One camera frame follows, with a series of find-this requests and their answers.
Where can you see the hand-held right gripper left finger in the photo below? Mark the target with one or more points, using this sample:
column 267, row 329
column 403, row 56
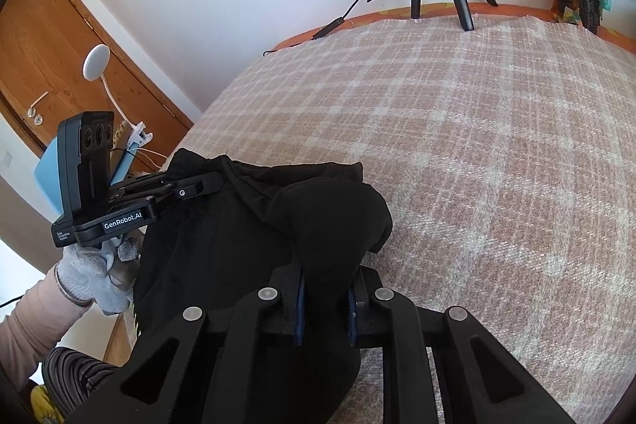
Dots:
column 299, row 305

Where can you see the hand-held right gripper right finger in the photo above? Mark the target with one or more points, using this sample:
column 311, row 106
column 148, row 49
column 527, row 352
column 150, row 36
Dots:
column 352, row 309

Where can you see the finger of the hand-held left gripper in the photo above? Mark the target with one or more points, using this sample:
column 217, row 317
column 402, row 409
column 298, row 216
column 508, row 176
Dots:
column 198, row 186

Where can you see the black pants with yellow stripes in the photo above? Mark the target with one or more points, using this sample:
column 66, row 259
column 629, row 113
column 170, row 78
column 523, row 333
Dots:
column 223, row 245

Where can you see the person's left forearm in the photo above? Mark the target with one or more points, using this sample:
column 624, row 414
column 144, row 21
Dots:
column 30, row 319

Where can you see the person's left hand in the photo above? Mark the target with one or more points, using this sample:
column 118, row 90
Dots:
column 94, row 275

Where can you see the white clip lamp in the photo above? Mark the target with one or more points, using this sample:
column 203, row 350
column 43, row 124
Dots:
column 97, row 61

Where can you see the wooden door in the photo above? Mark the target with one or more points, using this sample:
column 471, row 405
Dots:
column 59, row 56

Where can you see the beige plaid blanket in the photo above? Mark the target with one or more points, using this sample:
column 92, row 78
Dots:
column 472, row 156

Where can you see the striped dark clothing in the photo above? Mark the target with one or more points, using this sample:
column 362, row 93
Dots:
column 74, row 374

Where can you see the yellow patterned slipper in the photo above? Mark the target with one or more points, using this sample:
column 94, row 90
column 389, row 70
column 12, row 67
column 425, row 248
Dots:
column 44, row 404

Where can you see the orange bedsheet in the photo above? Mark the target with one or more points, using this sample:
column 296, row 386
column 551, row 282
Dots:
column 432, row 9

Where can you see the white wall socket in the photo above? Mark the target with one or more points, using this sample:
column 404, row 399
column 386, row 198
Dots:
column 5, row 158

